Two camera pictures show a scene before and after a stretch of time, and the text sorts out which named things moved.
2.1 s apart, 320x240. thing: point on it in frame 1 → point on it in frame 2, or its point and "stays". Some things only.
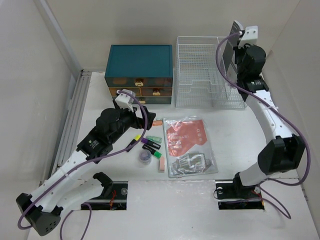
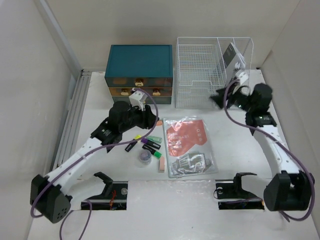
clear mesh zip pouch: x=189 y=146 stays
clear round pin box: x=145 y=156 stays
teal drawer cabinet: x=146 y=70 stays
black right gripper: x=237 y=50 → x=219 y=98
